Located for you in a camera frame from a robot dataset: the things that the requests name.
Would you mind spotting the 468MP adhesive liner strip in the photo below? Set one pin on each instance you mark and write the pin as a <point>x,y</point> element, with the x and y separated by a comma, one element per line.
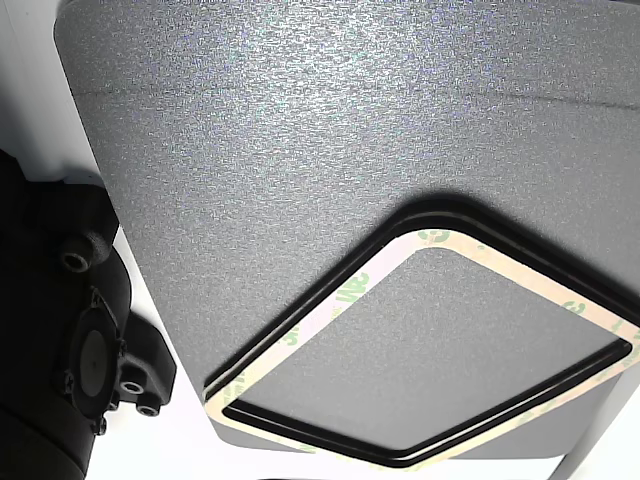
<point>345,297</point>

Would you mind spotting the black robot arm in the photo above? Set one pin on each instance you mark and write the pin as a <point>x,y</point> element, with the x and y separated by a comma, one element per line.
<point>40,300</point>

